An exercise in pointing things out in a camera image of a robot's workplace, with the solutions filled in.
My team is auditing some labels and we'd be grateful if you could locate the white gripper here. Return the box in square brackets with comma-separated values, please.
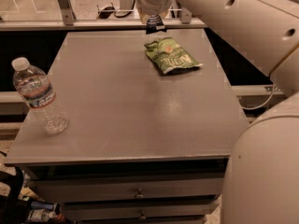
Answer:
[136, 0, 172, 24]

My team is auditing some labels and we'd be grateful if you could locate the blue rxbar blueberry wrapper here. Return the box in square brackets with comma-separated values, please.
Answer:
[146, 15, 167, 35]

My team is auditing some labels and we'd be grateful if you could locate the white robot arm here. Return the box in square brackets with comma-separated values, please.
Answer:
[137, 0, 299, 224]

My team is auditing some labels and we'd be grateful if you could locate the clear plastic water bottle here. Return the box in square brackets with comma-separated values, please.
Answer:
[11, 57, 69, 134]

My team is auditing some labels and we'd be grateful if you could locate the white floor stand base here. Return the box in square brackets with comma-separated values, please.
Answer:
[96, 0, 141, 21]

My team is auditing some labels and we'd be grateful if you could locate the green kettle chips bag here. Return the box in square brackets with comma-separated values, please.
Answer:
[144, 37, 202, 75]

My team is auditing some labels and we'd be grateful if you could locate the grey metal railing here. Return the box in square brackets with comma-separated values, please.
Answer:
[0, 0, 206, 33]

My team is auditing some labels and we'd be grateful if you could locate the grey drawer cabinet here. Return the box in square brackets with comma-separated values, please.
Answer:
[6, 29, 248, 224]

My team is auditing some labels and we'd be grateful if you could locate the upper drawer knob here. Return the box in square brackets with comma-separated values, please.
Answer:
[135, 189, 144, 199]

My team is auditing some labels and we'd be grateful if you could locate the upper grey drawer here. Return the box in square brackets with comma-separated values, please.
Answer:
[30, 174, 223, 203]

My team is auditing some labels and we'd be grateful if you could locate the grey drawer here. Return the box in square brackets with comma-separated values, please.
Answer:
[62, 199, 219, 221]
[30, 174, 223, 203]

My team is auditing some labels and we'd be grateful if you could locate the lower grey drawer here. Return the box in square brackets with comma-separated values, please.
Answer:
[62, 199, 219, 221]

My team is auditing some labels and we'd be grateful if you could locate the black bag on floor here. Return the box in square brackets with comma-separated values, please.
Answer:
[0, 167, 29, 224]

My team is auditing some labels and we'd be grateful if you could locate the white cable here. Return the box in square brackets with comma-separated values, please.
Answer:
[241, 84, 277, 112]

